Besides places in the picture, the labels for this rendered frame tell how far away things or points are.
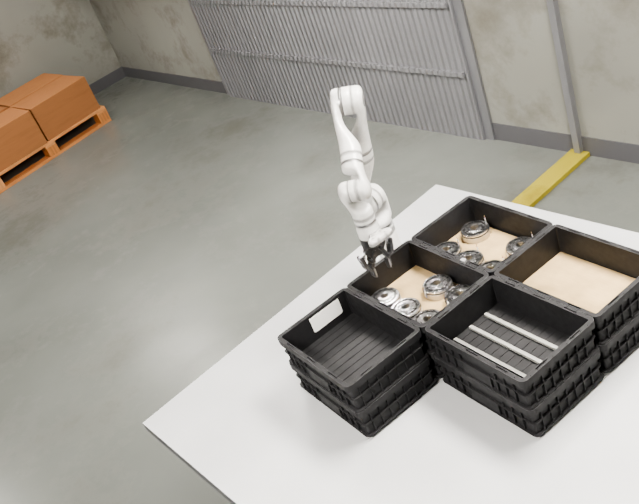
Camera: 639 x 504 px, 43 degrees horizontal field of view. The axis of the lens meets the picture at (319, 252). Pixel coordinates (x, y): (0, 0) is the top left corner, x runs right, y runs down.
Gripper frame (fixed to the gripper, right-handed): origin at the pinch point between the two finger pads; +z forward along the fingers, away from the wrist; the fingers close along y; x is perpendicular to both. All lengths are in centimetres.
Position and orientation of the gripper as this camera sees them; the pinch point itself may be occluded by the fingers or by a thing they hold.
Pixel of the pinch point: (381, 268)
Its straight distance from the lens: 270.1
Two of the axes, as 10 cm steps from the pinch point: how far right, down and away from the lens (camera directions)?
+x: 5.5, 3.1, -7.7
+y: -7.7, 5.4, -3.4
